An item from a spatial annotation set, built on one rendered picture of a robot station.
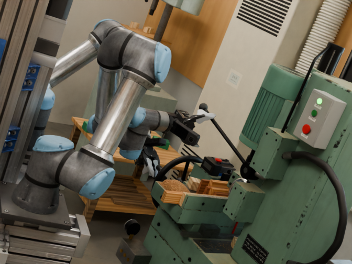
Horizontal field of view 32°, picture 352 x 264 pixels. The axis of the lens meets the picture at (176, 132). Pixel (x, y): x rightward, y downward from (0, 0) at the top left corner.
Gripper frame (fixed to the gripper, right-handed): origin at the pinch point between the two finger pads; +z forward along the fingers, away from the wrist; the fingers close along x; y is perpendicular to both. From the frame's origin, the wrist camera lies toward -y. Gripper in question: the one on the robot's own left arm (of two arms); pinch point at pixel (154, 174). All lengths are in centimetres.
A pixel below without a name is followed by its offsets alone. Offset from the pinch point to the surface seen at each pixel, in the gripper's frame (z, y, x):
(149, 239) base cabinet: 31.8, 2.0, 8.9
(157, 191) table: 22.7, -16.9, 16.3
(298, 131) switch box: 36, -78, 9
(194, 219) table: 37.7, -24.4, 8.7
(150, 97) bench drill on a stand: -143, 86, -94
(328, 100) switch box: 35, -92, 10
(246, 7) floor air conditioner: -139, -17, -97
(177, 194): 31.5, -28.8, 18.6
